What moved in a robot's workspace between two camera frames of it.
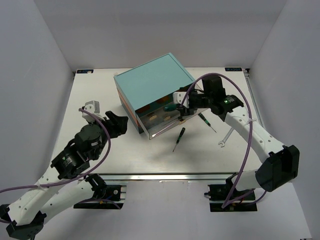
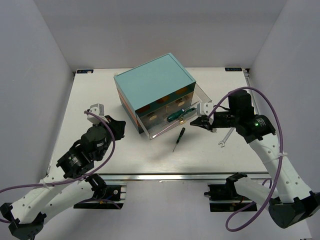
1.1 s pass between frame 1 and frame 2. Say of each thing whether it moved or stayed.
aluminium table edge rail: stayed
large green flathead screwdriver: moved
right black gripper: moved
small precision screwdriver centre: stayed
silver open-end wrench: stayed
